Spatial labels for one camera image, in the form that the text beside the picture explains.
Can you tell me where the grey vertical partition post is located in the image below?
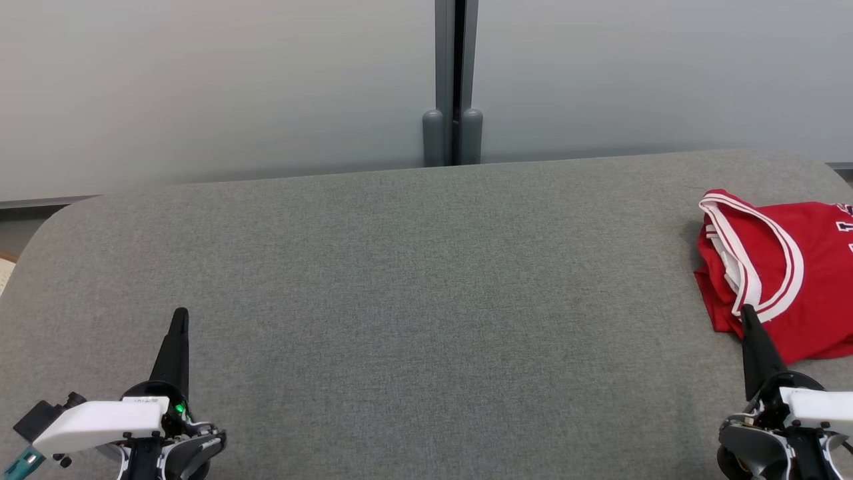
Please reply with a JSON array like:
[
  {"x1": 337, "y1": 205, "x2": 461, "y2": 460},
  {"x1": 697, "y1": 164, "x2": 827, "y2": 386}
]
[{"x1": 434, "y1": 0, "x2": 479, "y2": 166}]

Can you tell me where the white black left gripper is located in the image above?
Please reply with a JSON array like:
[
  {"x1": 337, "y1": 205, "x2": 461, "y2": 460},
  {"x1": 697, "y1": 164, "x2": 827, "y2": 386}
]
[{"x1": 32, "y1": 307, "x2": 191, "y2": 455}]

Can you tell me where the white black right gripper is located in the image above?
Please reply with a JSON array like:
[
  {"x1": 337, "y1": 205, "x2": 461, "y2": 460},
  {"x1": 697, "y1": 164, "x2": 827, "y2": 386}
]
[{"x1": 741, "y1": 305, "x2": 853, "y2": 437}]

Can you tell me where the teal connector with cable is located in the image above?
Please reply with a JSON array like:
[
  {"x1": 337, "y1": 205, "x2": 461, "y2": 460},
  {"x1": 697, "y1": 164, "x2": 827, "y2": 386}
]
[{"x1": 0, "y1": 445, "x2": 46, "y2": 480}]

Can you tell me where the white panel with wooden edge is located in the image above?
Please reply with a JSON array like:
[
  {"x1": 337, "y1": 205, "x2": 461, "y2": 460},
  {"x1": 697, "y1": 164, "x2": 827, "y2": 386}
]
[{"x1": 0, "y1": 252, "x2": 19, "y2": 297}]

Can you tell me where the red jersey with white trim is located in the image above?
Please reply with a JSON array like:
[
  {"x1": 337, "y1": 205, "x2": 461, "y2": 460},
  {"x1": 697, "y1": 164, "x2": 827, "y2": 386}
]
[{"x1": 693, "y1": 189, "x2": 853, "y2": 366}]

